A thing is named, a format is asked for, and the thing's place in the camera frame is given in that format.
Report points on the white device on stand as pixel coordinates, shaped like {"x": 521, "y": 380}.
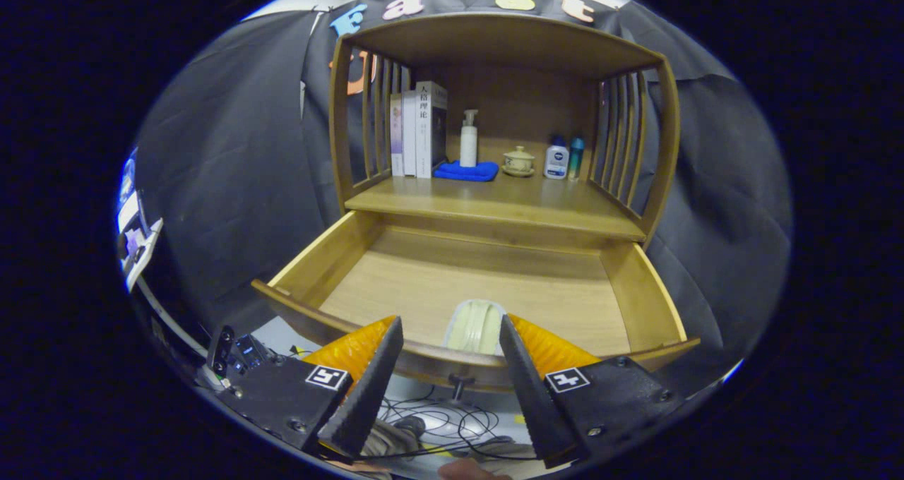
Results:
{"x": 134, "y": 233}

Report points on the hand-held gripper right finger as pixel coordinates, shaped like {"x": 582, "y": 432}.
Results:
{"x": 537, "y": 395}

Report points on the wooden cabinet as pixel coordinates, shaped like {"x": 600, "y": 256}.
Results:
{"x": 515, "y": 106}

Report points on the blue folded cloth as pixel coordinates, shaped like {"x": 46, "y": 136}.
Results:
{"x": 466, "y": 173}

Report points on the grey bundle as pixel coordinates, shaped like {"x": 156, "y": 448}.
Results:
{"x": 395, "y": 438}

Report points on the thick white book with portrait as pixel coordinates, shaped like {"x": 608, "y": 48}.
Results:
{"x": 424, "y": 141}

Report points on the white lotion bottle blue cap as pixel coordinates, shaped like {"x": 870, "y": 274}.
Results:
{"x": 556, "y": 162}

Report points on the black power strip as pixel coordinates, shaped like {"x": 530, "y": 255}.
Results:
{"x": 240, "y": 353}

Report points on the cream lidded tea cup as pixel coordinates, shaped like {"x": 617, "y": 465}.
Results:
{"x": 518, "y": 161}

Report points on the pale purple book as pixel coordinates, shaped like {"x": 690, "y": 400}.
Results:
{"x": 396, "y": 134}

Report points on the white pump bottle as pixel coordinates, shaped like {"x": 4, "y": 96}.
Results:
{"x": 468, "y": 145}

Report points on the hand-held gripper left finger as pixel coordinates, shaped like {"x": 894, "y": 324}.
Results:
{"x": 367, "y": 388}

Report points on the thin white book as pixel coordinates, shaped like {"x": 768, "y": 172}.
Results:
{"x": 409, "y": 134}

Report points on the teal slim bottle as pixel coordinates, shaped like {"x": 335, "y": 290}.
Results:
{"x": 575, "y": 159}

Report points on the wooden countertop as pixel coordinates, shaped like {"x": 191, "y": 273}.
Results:
{"x": 508, "y": 201}

